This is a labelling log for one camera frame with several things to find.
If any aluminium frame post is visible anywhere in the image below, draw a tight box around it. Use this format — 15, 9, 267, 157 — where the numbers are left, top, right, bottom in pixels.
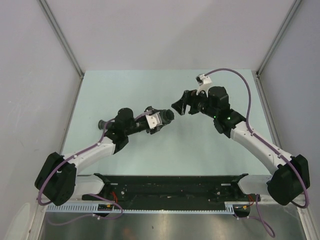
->
255, 0, 304, 78
37, 0, 85, 78

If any grey slotted cable duct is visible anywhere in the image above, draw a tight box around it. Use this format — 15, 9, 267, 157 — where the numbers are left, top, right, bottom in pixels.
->
46, 201, 237, 215

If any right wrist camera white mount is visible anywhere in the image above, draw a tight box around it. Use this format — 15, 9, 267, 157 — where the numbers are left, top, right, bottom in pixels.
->
195, 74, 212, 95

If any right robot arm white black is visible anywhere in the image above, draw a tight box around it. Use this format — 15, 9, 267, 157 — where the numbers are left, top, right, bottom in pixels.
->
171, 86, 310, 206

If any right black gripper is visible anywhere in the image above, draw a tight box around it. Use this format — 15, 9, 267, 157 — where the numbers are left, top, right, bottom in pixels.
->
171, 87, 217, 119

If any right aluminium frame post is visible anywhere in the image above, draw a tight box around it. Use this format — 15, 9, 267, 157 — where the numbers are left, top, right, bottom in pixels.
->
255, 0, 304, 78

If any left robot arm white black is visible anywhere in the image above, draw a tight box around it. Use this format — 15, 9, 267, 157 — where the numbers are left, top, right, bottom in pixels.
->
34, 106, 174, 206

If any left aluminium frame post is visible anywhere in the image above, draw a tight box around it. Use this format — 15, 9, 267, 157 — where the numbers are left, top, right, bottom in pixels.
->
37, 0, 85, 78

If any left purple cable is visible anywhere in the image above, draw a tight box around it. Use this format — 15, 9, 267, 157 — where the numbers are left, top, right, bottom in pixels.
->
36, 112, 153, 226

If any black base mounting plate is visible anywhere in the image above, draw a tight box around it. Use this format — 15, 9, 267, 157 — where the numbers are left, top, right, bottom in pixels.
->
98, 174, 258, 212

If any black corrugated hose with nut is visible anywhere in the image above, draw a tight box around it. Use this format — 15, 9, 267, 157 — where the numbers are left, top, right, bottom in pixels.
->
97, 109, 173, 131

